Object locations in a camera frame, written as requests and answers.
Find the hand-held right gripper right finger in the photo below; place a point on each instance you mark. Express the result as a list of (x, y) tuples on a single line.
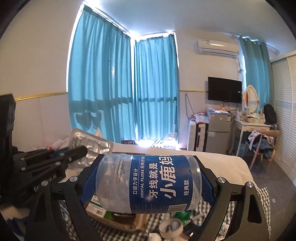
[(209, 192)]

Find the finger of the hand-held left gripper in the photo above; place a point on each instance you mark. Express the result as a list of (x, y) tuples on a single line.
[(53, 172), (76, 151)]

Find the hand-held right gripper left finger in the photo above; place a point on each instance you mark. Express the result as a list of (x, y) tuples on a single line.
[(89, 183)]

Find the silver pill blister pack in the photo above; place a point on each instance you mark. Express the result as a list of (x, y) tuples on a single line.
[(92, 143)]

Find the green foil packet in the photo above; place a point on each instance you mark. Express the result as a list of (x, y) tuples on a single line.
[(182, 215)]

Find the black glossy case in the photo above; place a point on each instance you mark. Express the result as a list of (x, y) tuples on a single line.
[(192, 229)]

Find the white foam roll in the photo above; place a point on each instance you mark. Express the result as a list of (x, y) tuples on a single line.
[(171, 228)]

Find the clear floss jar blue label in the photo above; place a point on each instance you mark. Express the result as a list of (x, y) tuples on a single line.
[(148, 183)]

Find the white plastic bag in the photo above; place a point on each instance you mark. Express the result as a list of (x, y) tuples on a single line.
[(59, 143)]

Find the green white medicine box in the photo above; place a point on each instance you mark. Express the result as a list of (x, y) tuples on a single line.
[(96, 206)]

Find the dark garments behind curtain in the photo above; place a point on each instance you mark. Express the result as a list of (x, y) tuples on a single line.
[(89, 119)]

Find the grey checked blanket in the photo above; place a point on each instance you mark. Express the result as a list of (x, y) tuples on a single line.
[(262, 197)]

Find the white storage unit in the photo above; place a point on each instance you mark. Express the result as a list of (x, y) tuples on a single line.
[(196, 136)]

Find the grey mini fridge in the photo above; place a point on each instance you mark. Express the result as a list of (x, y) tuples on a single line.
[(218, 132)]

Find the clear plastic bottle pack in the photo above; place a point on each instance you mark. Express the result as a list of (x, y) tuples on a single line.
[(171, 140)]

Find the black white foam mat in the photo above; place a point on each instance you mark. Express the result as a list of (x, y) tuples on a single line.
[(159, 143)]

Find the pile of clothes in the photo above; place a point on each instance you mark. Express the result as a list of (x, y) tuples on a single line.
[(261, 144)]

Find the pile of packets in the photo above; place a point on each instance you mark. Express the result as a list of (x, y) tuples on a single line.
[(200, 118)]

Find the white vanity table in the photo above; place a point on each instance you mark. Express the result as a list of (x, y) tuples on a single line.
[(245, 126)]

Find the wide blue curtain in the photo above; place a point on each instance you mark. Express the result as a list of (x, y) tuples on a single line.
[(101, 76)]

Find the black backpack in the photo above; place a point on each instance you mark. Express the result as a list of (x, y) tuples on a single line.
[(270, 114)]

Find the oval white vanity mirror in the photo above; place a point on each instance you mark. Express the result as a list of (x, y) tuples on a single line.
[(251, 98)]

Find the white louvred wardrobe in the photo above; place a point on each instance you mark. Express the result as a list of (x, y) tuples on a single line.
[(285, 111)]

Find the narrow blue curtain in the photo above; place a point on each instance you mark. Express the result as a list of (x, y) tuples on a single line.
[(254, 69)]

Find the white air conditioner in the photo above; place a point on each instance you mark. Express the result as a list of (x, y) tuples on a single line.
[(217, 47)]

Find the black wall television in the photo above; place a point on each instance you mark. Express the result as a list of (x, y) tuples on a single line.
[(224, 90)]

